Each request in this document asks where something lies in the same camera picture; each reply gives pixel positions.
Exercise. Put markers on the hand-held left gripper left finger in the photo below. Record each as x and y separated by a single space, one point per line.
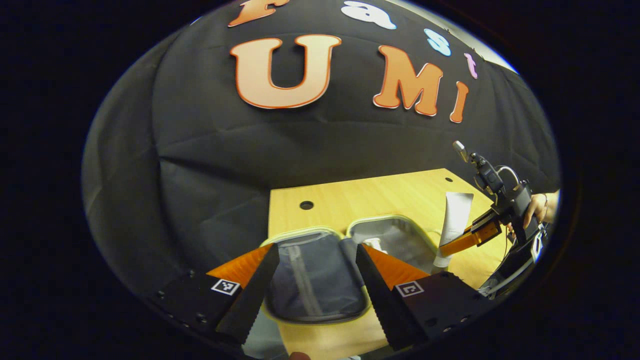
255 295

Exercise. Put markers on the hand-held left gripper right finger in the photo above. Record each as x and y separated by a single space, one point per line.
377 295

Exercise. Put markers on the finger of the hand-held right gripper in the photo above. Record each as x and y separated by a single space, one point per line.
470 241
482 220

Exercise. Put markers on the white squeeze tube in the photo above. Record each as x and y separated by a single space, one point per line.
454 220

